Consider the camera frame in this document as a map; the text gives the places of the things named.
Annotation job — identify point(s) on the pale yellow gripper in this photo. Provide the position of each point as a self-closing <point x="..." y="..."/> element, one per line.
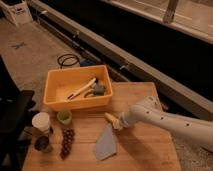
<point x="117" y="125"/>

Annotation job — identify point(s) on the yellow banana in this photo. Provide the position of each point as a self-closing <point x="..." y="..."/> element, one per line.
<point x="111" y="118"/>

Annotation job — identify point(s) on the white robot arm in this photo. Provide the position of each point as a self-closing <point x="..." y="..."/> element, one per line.
<point x="198" y="131"/>

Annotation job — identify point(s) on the blue grey cloth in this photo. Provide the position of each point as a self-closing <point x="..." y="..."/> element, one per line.
<point x="105" y="145"/>

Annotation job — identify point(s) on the purple grape bunch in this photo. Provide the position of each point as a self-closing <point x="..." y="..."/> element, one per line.
<point x="68" y="137"/>

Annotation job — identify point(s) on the green cup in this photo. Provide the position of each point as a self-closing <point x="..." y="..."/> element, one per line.
<point x="64" y="117"/>

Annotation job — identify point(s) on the blue object on floor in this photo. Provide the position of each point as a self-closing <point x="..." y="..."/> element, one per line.
<point x="86" y="62"/>

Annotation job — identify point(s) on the yellow plastic bin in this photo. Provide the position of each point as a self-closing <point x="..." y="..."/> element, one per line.
<point x="61" y="83"/>

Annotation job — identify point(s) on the white paper cup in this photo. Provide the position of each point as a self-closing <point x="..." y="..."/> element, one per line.
<point x="41" y="121"/>

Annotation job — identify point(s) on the dark metal can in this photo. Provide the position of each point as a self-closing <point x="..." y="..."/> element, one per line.
<point x="42" y="144"/>

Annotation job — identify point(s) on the black chair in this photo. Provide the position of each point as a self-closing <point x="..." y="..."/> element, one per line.
<point x="14" y="108"/>

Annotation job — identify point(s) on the white storage box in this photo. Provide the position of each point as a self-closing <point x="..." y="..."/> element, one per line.
<point x="17" y="14"/>

